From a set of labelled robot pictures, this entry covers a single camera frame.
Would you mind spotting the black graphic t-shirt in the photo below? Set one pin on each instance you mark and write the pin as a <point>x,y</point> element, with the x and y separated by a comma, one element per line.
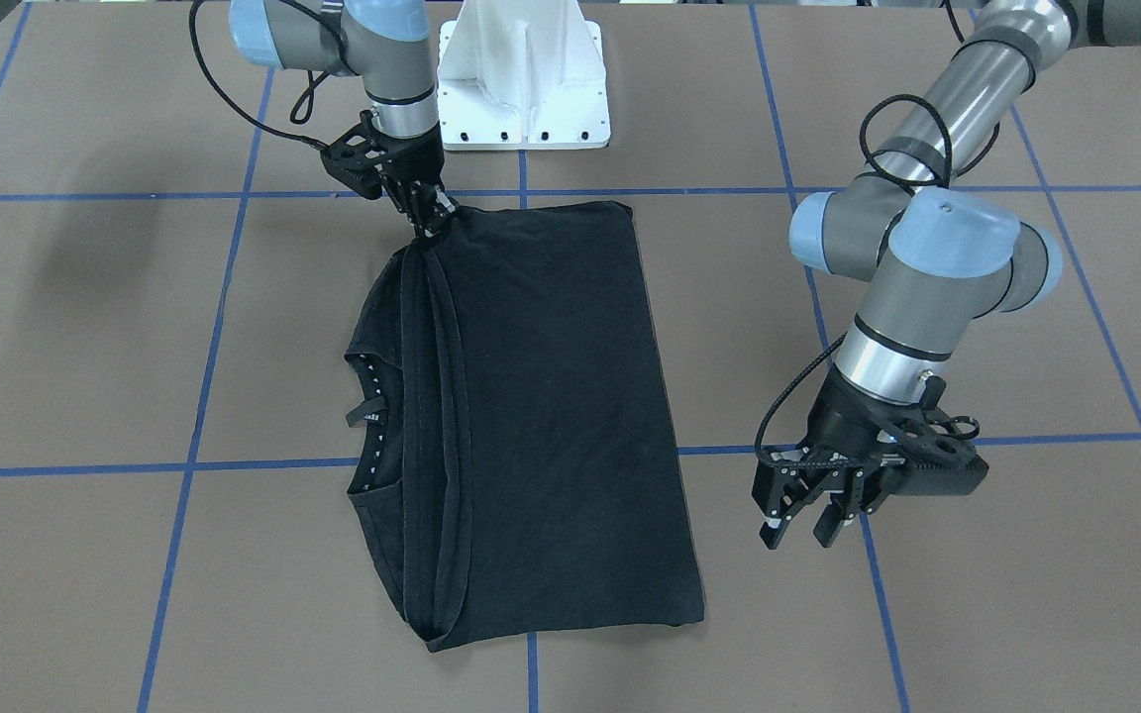
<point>519,471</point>

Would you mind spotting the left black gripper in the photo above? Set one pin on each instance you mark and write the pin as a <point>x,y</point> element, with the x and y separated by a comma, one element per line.
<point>847,420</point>

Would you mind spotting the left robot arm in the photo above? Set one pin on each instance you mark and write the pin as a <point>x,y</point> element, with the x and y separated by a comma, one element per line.
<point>935,259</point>

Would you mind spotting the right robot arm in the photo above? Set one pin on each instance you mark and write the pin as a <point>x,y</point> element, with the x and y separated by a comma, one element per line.
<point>385,43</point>

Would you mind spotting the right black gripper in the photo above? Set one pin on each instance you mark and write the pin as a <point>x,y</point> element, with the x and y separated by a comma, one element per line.
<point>413,161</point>

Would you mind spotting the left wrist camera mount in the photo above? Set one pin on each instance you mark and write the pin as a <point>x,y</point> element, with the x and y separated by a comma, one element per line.
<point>927,452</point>

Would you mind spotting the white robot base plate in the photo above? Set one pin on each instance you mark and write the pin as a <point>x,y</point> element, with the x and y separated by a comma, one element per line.
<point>522,76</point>

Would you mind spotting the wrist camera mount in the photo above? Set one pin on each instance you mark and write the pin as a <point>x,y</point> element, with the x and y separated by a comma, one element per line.
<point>351,159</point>
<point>927,452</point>

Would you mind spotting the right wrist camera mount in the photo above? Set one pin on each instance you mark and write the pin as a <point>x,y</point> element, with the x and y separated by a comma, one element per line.
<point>351,159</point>

